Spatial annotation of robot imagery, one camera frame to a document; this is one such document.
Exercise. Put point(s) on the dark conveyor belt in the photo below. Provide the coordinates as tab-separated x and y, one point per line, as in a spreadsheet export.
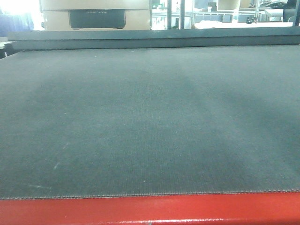
127	122

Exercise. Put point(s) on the white background desk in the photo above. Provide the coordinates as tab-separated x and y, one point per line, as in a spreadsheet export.
221	25

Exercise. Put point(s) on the cardboard box with dark panel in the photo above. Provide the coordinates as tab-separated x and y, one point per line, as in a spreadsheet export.
71	15

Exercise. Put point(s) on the grey conveyor far rail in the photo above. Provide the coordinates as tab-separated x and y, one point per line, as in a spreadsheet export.
112	39

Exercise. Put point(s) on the red conveyor end frame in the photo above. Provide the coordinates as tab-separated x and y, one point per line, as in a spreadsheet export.
220	209

